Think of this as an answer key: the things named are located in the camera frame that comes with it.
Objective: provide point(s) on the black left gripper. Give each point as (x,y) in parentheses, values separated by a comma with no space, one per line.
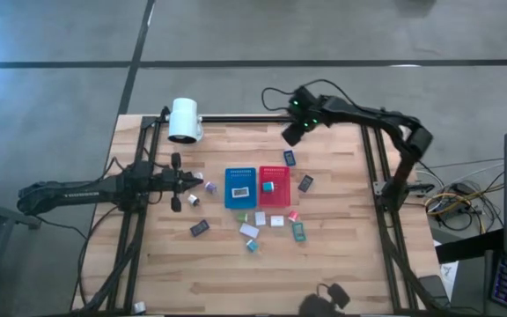
(170,181)

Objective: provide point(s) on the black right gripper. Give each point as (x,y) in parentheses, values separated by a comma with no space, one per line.
(303,115)

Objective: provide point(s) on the black and white USB charger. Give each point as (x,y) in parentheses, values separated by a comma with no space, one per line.
(193,200)

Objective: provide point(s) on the purple USB charger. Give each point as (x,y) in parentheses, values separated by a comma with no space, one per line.
(210,187)

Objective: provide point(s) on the blue digital timer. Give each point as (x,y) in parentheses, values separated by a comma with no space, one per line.
(289,157)

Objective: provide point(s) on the black digital timer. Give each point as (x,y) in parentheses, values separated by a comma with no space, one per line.
(305,183)
(199,228)

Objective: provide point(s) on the white digital timer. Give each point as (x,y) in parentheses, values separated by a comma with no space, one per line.
(240,192)

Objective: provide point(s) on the white power adapter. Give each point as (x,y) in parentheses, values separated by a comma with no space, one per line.
(249,230)

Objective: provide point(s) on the teal USB charger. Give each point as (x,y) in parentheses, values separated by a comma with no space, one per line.
(268,186)

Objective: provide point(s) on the teal digital timer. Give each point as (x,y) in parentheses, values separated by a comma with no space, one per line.
(298,232)

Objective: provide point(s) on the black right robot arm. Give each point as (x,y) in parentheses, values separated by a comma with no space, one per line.
(368,115)

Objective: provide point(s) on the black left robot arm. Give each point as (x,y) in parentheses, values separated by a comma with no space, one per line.
(68,191)

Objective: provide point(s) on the blue plastic basket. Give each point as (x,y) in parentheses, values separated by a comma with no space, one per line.
(240,176)

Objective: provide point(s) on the green USB charger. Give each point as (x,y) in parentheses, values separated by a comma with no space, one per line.
(241,217)

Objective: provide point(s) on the red plastic basket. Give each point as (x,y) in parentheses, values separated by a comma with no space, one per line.
(280,196)

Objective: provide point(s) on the blue and white USB charger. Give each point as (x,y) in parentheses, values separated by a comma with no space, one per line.
(252,245)

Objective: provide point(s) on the small silver cylinder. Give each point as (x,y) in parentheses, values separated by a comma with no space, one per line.
(139,307)

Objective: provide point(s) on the grey metal stand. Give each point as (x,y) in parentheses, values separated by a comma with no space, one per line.
(7,216)

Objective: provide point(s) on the black desk crossbar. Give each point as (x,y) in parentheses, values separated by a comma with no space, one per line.
(469,246)

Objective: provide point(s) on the white paper sheet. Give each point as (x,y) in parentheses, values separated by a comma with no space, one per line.
(449,270)

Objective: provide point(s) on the black phone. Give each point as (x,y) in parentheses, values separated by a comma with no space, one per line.
(434,286)

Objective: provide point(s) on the black aluminium table frame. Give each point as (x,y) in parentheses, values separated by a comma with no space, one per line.
(236,119)

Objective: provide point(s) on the black frame clamp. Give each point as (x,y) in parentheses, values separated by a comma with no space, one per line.
(164,113)

